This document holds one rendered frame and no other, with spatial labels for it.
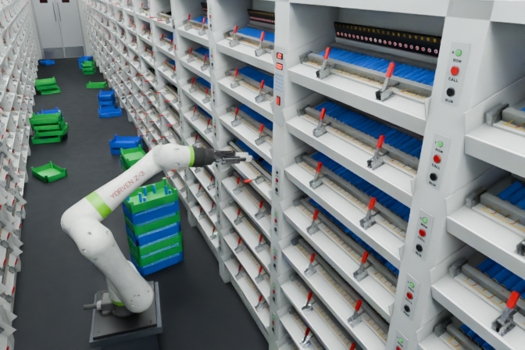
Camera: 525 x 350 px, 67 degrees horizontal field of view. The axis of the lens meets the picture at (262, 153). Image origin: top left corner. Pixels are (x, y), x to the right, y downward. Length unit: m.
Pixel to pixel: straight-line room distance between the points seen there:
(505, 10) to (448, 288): 0.60
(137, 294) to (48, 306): 1.04
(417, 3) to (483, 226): 0.48
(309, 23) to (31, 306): 2.26
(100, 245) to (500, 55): 1.35
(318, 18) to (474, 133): 0.74
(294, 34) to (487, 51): 0.70
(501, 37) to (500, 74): 0.07
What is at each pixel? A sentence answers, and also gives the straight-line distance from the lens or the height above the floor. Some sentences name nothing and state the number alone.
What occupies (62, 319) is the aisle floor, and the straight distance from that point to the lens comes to 2.69.
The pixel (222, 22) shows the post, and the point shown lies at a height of 1.59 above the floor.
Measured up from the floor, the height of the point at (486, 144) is 1.49.
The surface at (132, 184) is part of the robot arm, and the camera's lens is 1.75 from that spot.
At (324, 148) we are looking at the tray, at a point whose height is 1.29.
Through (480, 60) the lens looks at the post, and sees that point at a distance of 0.84.
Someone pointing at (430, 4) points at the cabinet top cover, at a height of 1.73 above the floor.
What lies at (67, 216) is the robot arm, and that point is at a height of 0.92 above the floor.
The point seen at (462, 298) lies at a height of 1.12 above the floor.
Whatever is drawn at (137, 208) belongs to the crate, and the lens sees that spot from 2.52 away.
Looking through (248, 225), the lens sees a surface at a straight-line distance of 2.16.
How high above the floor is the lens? 1.77
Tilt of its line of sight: 23 degrees down
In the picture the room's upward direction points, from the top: straight up
